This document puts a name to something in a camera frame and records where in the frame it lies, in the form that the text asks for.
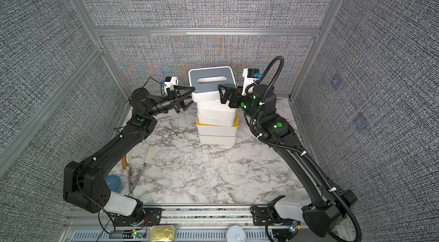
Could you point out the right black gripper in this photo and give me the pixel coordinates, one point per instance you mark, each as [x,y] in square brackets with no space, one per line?
[234,94]

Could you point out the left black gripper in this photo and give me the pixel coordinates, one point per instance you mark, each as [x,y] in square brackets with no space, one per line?
[176,102]

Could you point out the grey lid tissue box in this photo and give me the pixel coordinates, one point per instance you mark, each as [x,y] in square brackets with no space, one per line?
[206,82]
[214,106]

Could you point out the grey lid tissue box back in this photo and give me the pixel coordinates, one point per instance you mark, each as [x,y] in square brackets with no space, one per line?
[206,82]

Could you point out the yellow lid tissue box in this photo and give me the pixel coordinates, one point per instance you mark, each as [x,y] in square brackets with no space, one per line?
[209,130]

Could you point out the large bamboo lid tissue box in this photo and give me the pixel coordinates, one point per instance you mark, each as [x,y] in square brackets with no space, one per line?
[218,140]

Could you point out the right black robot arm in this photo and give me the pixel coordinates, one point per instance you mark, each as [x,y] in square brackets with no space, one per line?
[330,204]

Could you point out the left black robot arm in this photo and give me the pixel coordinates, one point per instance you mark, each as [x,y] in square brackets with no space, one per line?
[84,182]

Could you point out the white slotted spatula tongs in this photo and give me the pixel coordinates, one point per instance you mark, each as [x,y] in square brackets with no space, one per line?
[133,180]

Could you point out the wooden block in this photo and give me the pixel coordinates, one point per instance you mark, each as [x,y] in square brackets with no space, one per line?
[125,162]

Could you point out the blue ceramic bowl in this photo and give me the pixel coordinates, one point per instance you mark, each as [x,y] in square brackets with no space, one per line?
[114,183]

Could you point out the gold sardine tin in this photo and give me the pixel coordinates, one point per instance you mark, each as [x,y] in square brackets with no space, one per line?
[162,233]

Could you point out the white round lid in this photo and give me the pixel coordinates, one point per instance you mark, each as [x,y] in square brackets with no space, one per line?
[235,234]

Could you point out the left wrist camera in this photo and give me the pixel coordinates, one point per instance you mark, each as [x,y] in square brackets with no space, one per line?
[169,83]

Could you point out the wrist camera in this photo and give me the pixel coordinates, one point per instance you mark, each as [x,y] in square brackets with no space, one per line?
[169,83]
[251,77]

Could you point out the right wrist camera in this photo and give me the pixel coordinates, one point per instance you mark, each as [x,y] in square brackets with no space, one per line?
[251,77]

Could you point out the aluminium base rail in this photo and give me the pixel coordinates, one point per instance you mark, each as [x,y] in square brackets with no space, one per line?
[193,223]

